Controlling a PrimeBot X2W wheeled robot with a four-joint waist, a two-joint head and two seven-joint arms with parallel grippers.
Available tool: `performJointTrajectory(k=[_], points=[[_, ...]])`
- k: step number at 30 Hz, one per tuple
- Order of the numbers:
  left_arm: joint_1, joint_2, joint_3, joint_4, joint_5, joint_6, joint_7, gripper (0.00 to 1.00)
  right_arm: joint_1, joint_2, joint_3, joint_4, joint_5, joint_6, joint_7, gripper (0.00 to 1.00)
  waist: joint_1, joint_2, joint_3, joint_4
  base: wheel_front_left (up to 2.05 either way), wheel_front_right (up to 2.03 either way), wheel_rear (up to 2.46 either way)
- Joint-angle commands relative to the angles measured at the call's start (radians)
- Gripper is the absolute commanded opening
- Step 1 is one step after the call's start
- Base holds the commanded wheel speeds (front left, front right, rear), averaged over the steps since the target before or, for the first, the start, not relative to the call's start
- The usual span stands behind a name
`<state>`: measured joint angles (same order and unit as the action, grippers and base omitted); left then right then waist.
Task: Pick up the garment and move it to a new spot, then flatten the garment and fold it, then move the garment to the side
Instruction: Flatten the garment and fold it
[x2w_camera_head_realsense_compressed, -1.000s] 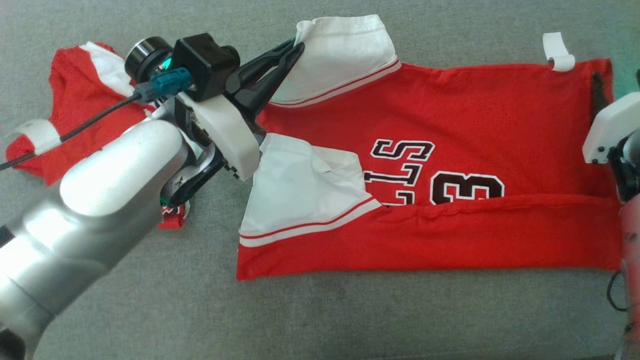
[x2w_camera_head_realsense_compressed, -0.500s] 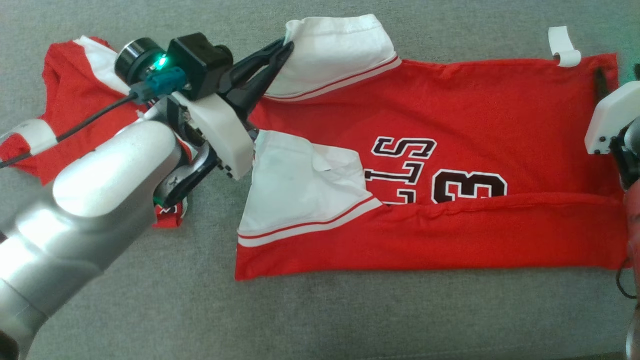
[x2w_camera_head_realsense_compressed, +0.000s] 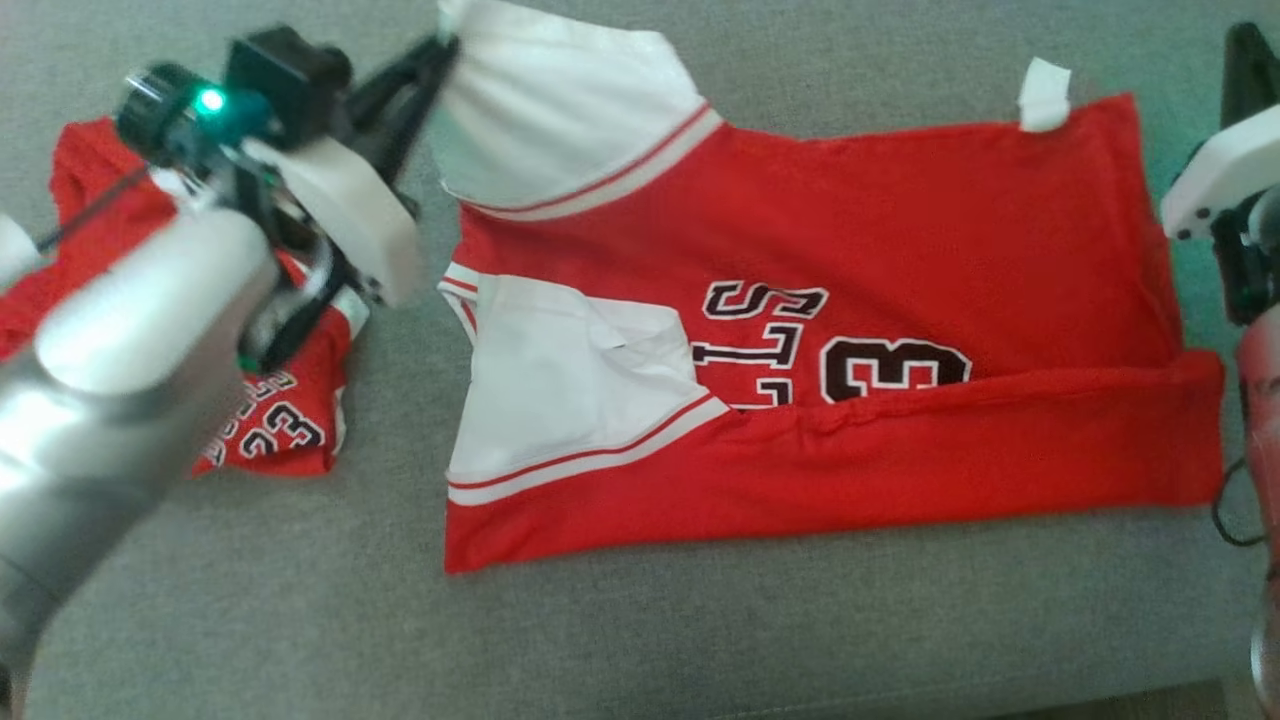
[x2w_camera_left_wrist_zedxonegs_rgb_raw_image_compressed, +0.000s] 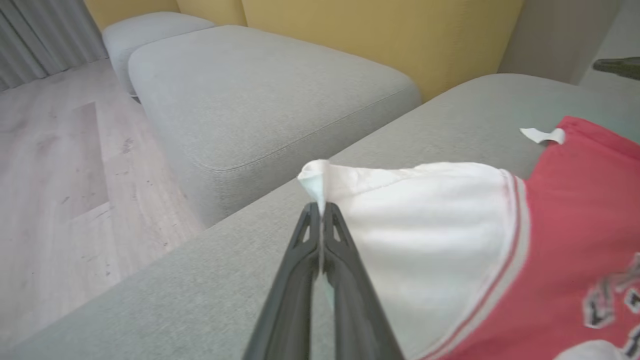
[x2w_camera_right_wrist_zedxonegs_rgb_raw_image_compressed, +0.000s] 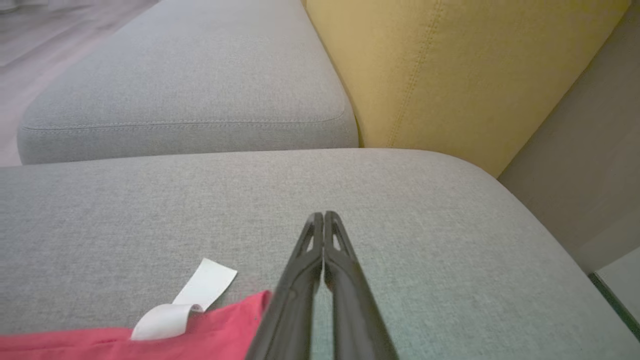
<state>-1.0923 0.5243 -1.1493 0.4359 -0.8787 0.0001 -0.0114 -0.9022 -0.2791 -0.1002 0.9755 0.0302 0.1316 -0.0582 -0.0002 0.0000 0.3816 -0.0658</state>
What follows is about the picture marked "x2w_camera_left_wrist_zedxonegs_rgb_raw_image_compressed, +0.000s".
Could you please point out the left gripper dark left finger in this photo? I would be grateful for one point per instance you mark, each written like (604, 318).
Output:
(290, 300)

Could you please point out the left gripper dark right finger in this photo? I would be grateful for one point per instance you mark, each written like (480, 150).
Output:
(355, 305)

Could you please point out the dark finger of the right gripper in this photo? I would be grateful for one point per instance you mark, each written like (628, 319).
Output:
(620, 67)

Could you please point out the red and white jersey shirt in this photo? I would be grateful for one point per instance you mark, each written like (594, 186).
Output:
(450, 250)

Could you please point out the grey sofa backrest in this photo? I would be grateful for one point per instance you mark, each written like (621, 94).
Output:
(560, 35)

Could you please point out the grey sofa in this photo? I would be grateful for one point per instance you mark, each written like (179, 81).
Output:
(200, 300)

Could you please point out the yellow sofa backrest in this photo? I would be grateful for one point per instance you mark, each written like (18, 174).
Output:
(400, 35)

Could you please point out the small grey sofa ottoman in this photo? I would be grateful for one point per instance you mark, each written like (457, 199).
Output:
(145, 32)

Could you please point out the grey pleated curtain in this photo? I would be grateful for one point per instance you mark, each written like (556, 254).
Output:
(40, 35)

